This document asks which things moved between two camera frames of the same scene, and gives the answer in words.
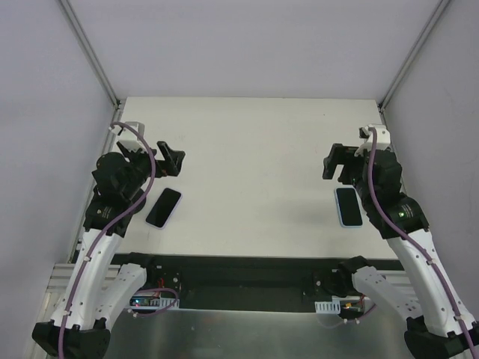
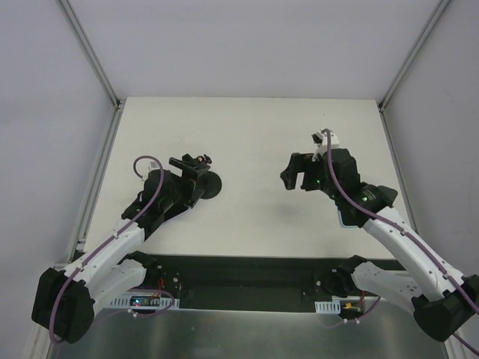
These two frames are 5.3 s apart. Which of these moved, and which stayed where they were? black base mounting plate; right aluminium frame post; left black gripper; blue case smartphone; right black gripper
Moved: right black gripper; left black gripper
Stayed: blue case smartphone; right aluminium frame post; black base mounting plate
